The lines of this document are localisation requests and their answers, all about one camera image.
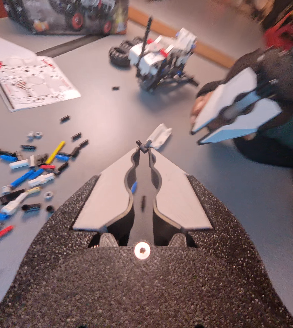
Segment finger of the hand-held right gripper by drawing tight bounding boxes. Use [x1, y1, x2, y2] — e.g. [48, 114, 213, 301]
[190, 67, 259, 135]
[197, 98, 283, 145]

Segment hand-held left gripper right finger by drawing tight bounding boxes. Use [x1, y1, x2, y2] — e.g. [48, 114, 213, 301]
[148, 148, 213, 246]

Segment pile of small toy pieces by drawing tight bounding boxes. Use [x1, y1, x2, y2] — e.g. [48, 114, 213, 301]
[0, 131, 89, 242]

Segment person's right hand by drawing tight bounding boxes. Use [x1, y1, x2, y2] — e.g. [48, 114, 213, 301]
[191, 81, 227, 126]

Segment red plastic chair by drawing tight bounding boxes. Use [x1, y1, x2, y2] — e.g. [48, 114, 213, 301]
[263, 15, 293, 50]

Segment person's right forearm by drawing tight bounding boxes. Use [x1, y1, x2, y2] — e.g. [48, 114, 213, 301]
[234, 100, 293, 168]

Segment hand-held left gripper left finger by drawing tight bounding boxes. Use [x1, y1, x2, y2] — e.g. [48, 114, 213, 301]
[72, 148, 141, 247]

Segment dark grey toy connector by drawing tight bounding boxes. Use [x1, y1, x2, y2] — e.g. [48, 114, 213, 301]
[136, 140, 154, 154]

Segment toy set cardboard box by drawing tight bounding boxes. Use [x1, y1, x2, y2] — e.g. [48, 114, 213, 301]
[3, 0, 129, 35]

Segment toy sticker sheet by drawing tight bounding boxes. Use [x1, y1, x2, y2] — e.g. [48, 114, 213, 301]
[0, 56, 81, 112]

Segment black desk divider strip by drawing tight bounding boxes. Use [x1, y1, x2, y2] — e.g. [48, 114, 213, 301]
[36, 35, 103, 58]

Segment white toy panel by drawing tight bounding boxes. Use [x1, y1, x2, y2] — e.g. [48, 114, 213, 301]
[148, 124, 173, 150]

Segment black toy tire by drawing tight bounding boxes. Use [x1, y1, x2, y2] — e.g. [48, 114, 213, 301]
[109, 46, 131, 68]
[121, 37, 143, 50]

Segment partly built toy truck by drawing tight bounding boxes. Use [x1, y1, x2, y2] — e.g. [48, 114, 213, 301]
[128, 17, 199, 93]

